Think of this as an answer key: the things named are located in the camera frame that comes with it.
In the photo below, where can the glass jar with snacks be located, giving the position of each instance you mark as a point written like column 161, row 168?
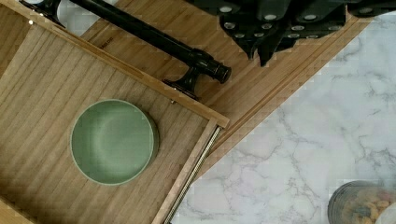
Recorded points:
column 362, row 202

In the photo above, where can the black drawer handle bar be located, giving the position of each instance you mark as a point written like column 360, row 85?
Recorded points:
column 198, row 61

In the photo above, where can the green ceramic bowl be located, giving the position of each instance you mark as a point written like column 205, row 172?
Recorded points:
column 113, row 142

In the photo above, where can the wooden drawer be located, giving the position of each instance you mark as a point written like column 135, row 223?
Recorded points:
column 49, row 77

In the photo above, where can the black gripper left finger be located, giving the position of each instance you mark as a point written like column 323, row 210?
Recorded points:
column 246, row 31

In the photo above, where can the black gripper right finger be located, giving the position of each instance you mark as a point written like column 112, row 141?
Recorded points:
column 286, row 35

